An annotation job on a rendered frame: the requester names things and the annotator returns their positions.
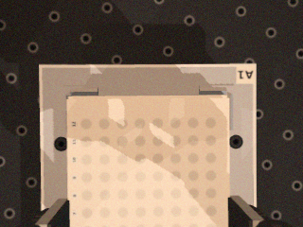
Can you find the beige multiwell plate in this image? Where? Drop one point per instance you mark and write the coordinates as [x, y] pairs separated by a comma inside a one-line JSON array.
[[148, 161]]

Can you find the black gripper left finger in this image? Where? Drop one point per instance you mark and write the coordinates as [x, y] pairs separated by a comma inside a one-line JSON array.
[[58, 215]]

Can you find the dark grey base plate with grid of holes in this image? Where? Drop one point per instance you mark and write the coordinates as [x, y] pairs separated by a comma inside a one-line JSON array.
[[268, 33]]

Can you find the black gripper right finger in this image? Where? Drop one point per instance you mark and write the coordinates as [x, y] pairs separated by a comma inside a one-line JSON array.
[[241, 214]]

